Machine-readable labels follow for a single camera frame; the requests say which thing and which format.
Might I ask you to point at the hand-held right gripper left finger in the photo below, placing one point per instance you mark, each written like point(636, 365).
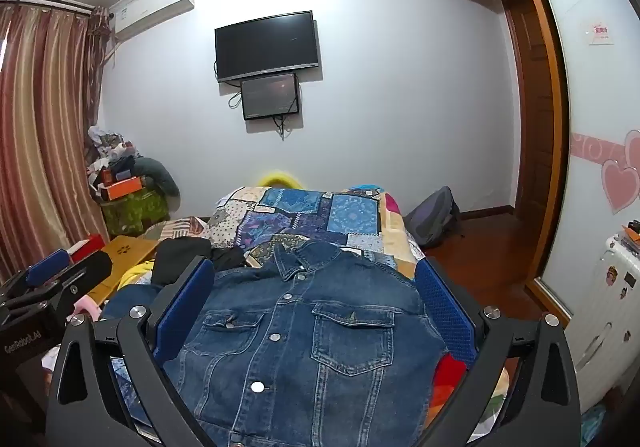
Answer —
point(182, 307)

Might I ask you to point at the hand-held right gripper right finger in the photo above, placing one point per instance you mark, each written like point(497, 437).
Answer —
point(445, 312)

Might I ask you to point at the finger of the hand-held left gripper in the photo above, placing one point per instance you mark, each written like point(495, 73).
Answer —
point(85, 272)
point(47, 268)

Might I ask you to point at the blue denim jacket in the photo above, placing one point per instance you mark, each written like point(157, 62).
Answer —
point(300, 352)

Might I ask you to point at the red box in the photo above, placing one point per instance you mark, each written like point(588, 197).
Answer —
point(86, 248)

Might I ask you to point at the pink soft item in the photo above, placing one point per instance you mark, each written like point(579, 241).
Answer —
point(89, 308)

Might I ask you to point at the wooden lap table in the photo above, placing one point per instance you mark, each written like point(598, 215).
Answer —
point(125, 252)

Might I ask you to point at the yellow cloth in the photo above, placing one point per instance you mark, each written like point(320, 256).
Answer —
point(137, 274)

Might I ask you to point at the black garment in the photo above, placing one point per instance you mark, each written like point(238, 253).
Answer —
point(185, 252)

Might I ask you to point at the orange box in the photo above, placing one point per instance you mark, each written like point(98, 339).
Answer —
point(124, 188)

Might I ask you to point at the grey backpack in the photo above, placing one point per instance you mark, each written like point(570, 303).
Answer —
point(432, 219)

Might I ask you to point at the pile of mixed clutter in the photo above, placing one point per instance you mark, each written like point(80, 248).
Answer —
point(107, 152)

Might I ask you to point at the striped pink curtain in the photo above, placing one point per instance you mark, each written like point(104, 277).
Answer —
point(45, 127)

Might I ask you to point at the blue patchwork quilt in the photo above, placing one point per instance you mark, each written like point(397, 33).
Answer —
point(300, 212)

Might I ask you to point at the yellow fluffy item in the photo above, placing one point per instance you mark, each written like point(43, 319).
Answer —
point(280, 178)

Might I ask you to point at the light blue cloth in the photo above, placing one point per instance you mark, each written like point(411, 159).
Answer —
point(594, 427)

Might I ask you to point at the small orange black object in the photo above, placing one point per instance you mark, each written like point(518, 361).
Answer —
point(632, 237)

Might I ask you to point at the wooden door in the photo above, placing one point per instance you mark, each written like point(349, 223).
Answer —
point(532, 117)

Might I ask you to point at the large pink heart sticker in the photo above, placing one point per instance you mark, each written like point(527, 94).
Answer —
point(620, 184)

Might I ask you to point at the dark curtain rod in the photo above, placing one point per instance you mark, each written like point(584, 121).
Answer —
point(45, 3)

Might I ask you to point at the white sliding wardrobe door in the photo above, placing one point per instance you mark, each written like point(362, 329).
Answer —
point(595, 92)

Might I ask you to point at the white air conditioner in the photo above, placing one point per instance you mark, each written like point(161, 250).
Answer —
point(150, 7)

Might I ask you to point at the white paper notice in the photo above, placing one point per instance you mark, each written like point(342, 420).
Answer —
point(598, 33)

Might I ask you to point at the small black wall monitor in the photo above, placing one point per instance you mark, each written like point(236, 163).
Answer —
point(270, 96)

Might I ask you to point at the black wall television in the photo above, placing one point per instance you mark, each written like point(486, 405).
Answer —
point(267, 46)

